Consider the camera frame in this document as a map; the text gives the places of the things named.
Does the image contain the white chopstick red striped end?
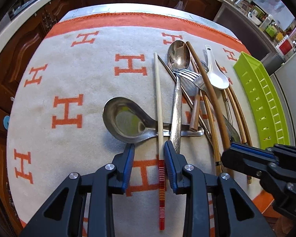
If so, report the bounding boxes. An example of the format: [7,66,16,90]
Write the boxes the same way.
[154,53,165,230]

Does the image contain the dark brown wooden chopstick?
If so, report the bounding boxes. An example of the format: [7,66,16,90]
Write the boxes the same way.
[186,41,230,151]

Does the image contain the wooden handled utensil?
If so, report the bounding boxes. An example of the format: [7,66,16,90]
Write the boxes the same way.
[189,88,200,132]

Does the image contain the wide steel soup spoon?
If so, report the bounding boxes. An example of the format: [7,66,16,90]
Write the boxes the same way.
[102,96,205,145]

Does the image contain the steel chopstick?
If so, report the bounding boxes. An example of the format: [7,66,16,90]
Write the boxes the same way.
[158,56,212,143]

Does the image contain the small steel teaspoon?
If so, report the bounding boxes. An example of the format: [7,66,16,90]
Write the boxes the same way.
[200,60,241,144]

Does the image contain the large hammered steel spoon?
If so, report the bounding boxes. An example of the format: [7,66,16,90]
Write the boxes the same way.
[167,40,190,153]

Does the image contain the steel fork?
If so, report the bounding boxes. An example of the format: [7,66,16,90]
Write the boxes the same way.
[174,69,207,93]

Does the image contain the dark wooden kitchen cabinets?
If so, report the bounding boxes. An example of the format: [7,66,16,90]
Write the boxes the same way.
[0,0,222,235]

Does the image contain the tan chopstick red end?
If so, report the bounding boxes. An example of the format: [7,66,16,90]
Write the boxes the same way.
[201,90,222,176]

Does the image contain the green plastic utensil tray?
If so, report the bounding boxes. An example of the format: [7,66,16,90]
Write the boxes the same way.
[234,52,290,149]

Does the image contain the orange white H-pattern cloth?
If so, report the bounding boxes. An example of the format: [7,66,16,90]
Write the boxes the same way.
[6,12,277,237]

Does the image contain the white ceramic soup spoon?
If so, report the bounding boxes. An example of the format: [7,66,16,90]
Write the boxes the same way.
[205,45,229,90]

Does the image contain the grey refrigerator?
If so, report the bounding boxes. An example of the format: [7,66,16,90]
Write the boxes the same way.
[271,53,296,146]

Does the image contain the grey side cabinet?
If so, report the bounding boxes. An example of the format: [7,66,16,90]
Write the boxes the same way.
[214,3,284,75]

